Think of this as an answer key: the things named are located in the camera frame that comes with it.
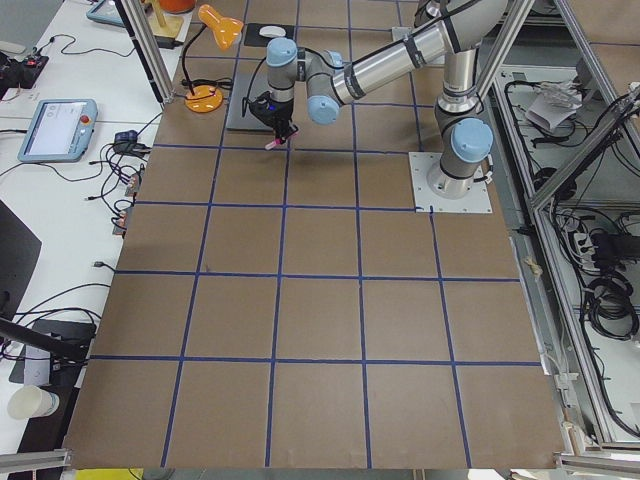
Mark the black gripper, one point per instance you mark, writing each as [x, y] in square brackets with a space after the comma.
[280, 114]

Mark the pink marker pen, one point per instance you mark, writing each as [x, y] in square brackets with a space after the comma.
[277, 142]

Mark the white computer mouse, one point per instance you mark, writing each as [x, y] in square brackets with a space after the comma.
[272, 31]

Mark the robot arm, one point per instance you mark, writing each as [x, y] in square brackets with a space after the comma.
[454, 33]

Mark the black mousepad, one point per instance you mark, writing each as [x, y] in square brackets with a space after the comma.
[252, 38]

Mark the orange desk lamp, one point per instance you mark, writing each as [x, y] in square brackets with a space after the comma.
[216, 36]

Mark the wooden stand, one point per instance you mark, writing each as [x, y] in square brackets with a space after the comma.
[165, 27]

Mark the orange cylindrical container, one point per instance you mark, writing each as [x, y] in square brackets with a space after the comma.
[177, 6]

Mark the blue teach pendant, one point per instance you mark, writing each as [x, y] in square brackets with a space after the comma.
[60, 131]

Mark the white paper cup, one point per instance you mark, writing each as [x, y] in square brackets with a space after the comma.
[32, 402]

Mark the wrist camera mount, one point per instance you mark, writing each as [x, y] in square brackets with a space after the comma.
[259, 107]

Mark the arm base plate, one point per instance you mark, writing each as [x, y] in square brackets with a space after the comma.
[435, 192]

